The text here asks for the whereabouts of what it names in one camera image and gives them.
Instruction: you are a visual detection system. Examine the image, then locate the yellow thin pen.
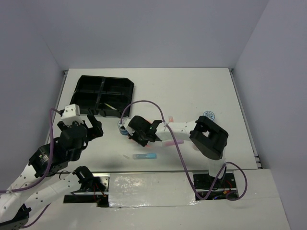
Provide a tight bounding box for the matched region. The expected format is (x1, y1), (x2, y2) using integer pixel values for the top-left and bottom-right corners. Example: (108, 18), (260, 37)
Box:
(104, 103), (117, 110)

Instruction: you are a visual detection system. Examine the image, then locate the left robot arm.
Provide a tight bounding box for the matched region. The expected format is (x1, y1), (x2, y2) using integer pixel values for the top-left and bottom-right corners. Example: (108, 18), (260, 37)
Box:
(0, 115), (106, 230)

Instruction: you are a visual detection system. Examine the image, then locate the silver foil plate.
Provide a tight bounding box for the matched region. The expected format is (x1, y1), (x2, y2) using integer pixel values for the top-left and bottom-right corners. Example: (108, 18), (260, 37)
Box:
(108, 172), (197, 207)

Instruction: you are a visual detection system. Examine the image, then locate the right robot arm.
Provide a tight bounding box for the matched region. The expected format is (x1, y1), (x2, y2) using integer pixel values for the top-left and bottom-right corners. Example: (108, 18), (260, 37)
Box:
(122, 115), (229, 187)

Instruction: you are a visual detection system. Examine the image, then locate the black four-compartment tray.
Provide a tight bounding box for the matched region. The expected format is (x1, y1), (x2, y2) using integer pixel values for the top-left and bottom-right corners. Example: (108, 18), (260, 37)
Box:
(71, 75), (134, 118)

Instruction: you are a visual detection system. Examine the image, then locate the blue round tape tin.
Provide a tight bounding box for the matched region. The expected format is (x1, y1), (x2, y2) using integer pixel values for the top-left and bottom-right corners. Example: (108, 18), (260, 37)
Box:
(203, 110), (215, 121)
(118, 121), (129, 136)

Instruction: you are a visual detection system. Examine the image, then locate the purple pink highlighter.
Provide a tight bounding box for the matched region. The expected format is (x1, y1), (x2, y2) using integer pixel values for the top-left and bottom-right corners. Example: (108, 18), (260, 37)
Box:
(162, 139), (184, 147)

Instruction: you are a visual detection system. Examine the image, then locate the blue highlighter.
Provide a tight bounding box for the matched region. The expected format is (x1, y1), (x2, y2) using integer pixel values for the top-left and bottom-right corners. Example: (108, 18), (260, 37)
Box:
(132, 153), (157, 160)

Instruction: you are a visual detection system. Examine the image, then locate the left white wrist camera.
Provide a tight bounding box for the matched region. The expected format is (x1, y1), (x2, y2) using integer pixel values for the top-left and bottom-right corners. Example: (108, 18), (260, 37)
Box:
(61, 104), (83, 127)

